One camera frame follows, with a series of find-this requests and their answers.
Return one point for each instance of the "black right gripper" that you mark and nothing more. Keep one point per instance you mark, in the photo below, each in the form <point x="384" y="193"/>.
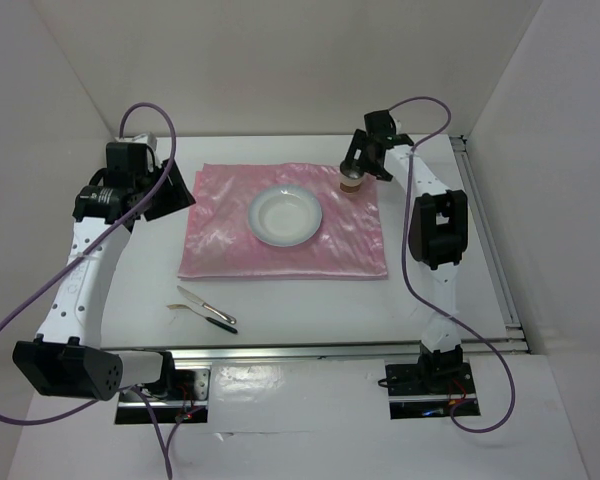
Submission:
<point x="360" y="141"/>

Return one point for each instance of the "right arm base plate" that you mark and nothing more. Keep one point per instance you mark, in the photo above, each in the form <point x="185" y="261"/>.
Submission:
<point x="411" y="397"/>

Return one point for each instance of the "silver table knife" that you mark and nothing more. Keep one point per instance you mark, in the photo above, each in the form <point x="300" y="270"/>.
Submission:
<point x="202" y="303"/>

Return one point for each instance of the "aluminium rail frame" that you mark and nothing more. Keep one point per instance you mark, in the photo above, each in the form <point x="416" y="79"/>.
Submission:
<point x="310" y="318"/>

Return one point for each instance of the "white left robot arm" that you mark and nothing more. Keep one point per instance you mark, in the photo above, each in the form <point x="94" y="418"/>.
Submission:
<point x="65" y="358"/>

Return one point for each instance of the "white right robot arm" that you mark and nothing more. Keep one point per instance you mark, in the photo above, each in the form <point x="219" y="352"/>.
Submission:
<point x="435" y="236"/>

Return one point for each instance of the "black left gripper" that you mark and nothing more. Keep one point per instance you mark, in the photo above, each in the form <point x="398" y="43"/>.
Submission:
<point x="178" y="196"/>

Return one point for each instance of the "gold fork with dark handle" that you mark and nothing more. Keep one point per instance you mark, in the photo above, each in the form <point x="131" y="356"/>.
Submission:
<point x="219" y="324"/>

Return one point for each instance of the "white plate with blue rim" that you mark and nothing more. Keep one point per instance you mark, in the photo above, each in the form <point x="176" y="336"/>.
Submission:
<point x="284" y="215"/>

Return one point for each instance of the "pink satin rose placemat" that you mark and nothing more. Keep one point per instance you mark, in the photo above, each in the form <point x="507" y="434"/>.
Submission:
<point x="219" y="242"/>

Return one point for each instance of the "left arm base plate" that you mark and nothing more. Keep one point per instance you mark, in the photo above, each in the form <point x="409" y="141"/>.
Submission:
<point x="182" y="398"/>

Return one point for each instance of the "steel cup with cream sleeve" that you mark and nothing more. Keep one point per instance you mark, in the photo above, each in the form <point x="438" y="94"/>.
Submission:
<point x="350" y="180"/>

